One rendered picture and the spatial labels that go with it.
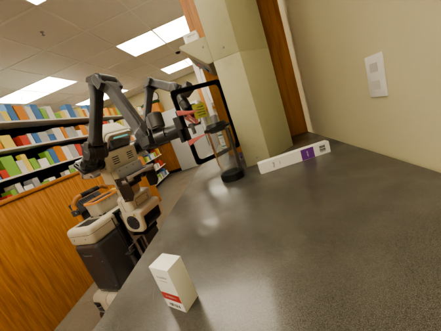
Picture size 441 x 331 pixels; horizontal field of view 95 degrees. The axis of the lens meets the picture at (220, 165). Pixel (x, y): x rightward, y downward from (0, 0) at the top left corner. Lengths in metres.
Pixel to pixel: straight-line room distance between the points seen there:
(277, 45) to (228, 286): 1.20
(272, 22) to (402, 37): 0.81
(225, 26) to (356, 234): 0.82
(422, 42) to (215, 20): 0.65
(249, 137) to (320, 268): 0.65
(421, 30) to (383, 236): 0.42
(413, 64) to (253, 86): 0.51
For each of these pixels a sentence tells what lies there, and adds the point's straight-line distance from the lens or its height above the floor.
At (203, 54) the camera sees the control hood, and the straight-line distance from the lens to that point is 0.94.
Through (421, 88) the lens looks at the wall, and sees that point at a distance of 0.65.
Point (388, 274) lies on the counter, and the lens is 0.37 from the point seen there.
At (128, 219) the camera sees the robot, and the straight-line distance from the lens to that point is 1.53.
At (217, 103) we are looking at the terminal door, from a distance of 1.18.
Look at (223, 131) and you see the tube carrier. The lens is 0.78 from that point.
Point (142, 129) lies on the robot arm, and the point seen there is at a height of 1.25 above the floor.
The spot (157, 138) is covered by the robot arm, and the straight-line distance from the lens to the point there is 0.85.
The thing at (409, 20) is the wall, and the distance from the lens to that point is 0.66.
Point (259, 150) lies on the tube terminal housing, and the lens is 0.93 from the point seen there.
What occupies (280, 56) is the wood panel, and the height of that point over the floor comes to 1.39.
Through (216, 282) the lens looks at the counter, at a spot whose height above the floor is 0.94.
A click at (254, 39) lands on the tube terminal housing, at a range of 1.03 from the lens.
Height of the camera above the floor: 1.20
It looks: 13 degrees down
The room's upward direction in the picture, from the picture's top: 19 degrees counter-clockwise
